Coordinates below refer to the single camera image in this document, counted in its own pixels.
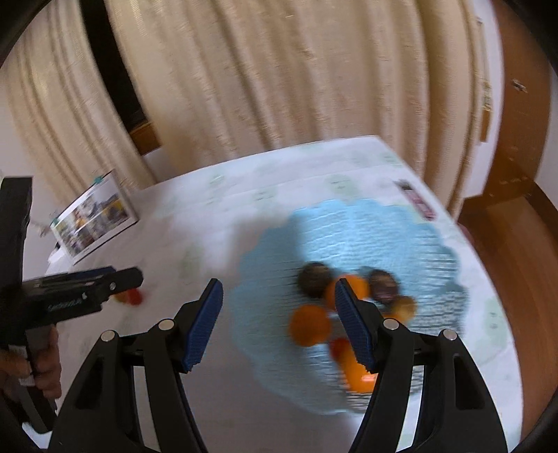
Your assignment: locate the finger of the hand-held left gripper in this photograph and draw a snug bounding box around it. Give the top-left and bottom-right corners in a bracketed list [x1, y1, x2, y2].
[83, 267, 144, 303]

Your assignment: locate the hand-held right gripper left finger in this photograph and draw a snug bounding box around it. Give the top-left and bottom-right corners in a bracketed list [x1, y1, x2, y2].
[46, 279, 224, 453]

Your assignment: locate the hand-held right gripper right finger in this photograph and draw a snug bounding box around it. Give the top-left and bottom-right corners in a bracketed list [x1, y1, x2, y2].
[335, 279, 508, 453]

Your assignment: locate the red tomato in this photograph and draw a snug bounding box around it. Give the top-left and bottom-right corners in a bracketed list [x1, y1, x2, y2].
[329, 337, 354, 362]
[114, 288, 144, 306]

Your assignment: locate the large orange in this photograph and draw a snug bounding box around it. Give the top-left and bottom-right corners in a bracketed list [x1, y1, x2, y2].
[289, 304, 333, 348]
[325, 275, 371, 312]
[342, 348, 378, 393]

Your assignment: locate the small dark brown fruit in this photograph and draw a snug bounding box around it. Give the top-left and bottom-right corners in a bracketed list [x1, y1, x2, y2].
[367, 269, 399, 303]

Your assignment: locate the yellow-green citrus fruit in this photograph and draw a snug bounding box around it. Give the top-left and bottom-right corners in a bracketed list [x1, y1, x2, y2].
[390, 295, 418, 323]

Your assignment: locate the large dark brown round fruit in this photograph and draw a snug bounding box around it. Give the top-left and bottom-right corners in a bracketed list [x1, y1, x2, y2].
[297, 262, 334, 300]

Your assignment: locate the light blue lattice plastic basket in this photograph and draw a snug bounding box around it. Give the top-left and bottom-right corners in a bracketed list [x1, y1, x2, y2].
[229, 199, 470, 414]

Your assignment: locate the person's left hand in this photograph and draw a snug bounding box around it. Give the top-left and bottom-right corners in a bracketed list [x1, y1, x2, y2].
[0, 324, 62, 404]

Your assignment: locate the photo collage board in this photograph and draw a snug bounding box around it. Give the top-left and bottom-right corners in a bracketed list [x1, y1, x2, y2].
[50, 169, 139, 265]

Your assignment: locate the white printed tablecloth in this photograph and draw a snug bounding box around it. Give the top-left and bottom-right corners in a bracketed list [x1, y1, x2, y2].
[44, 135, 524, 453]

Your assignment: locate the dark flat rectangular object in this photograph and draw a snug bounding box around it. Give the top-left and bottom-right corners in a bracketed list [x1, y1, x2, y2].
[393, 178, 438, 221]

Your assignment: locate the brown wooden furniture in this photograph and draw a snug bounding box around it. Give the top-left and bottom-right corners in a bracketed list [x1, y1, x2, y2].
[131, 120, 163, 155]

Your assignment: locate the brown wooden door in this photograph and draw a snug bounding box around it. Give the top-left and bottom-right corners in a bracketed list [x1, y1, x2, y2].
[480, 0, 554, 201]

